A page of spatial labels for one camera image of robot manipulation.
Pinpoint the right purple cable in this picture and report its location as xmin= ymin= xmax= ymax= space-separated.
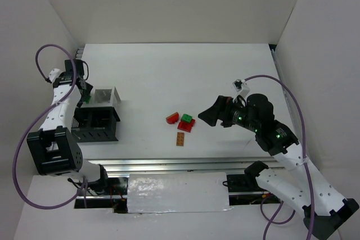
xmin=244 ymin=74 xmax=314 ymax=240

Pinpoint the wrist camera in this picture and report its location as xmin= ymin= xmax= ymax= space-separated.
xmin=232 ymin=79 xmax=250 ymax=103
xmin=46 ymin=69 xmax=61 ymax=84

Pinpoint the white slatted container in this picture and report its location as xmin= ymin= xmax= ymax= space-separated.
xmin=82 ymin=87 xmax=121 ymax=108

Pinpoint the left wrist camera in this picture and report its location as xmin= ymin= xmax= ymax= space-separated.
xmin=46 ymin=69 xmax=61 ymax=84

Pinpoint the aluminium frame rail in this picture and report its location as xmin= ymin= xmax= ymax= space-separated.
xmin=90 ymin=157 xmax=284 ymax=177

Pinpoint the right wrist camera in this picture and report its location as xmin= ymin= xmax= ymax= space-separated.
xmin=232 ymin=79 xmax=250 ymax=103

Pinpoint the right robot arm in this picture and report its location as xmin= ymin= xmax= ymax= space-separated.
xmin=198 ymin=94 xmax=359 ymax=239

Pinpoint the silver tape sheet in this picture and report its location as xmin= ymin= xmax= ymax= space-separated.
xmin=127 ymin=172 xmax=230 ymax=214

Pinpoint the red curved lego brick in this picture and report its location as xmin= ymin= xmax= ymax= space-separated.
xmin=165 ymin=112 xmax=179 ymax=124

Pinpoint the black slatted container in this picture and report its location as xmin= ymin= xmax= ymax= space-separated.
xmin=71 ymin=106 xmax=120 ymax=143

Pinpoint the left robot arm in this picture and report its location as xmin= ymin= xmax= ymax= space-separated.
xmin=26 ymin=59 xmax=109 ymax=195

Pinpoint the orange flat lego plate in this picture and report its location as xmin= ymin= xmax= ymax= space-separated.
xmin=176 ymin=132 xmax=185 ymax=147

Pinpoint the green square lego brick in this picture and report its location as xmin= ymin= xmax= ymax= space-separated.
xmin=181 ymin=114 xmax=193 ymax=123

